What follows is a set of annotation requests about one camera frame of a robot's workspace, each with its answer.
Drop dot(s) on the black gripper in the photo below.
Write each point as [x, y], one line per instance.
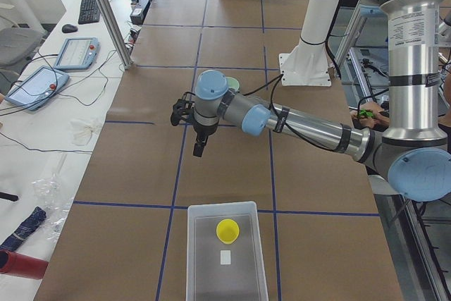
[202, 130]

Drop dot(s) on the yellow plastic cup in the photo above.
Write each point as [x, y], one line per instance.
[227, 231]

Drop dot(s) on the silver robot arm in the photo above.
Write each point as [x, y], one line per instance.
[411, 154]

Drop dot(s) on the white label in box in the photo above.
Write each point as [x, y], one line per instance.
[225, 257]

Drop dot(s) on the black computer box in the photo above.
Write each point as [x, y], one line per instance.
[139, 11]

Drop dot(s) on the clear plastic box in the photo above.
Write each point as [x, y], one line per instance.
[245, 278]

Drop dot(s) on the mint green bowl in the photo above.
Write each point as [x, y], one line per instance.
[233, 83]

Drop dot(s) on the white crumpled tissue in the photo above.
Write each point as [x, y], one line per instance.
[83, 130]

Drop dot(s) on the far teach pendant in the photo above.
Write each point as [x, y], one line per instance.
[77, 54]

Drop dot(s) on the teach pendant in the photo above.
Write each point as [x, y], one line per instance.
[35, 91]
[77, 54]

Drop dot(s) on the clear plastic wrap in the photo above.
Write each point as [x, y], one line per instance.
[52, 197]

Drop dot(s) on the green object in hands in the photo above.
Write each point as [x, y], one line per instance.
[363, 113]

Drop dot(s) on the black keyboard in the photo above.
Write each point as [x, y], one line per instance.
[89, 12]

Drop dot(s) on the near teach pendant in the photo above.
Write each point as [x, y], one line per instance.
[35, 91]

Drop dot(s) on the person in black clothes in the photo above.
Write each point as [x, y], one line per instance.
[382, 117]

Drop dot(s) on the black computer mouse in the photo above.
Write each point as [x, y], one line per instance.
[69, 28]

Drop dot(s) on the blue folded umbrella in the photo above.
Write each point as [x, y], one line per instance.
[24, 230]

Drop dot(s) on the grey office chair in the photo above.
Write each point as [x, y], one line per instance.
[18, 43]

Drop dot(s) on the red bottle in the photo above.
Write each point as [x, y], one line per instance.
[20, 265]

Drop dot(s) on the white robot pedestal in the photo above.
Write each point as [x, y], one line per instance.
[307, 64]

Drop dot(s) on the aluminium frame post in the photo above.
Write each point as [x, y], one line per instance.
[114, 32]

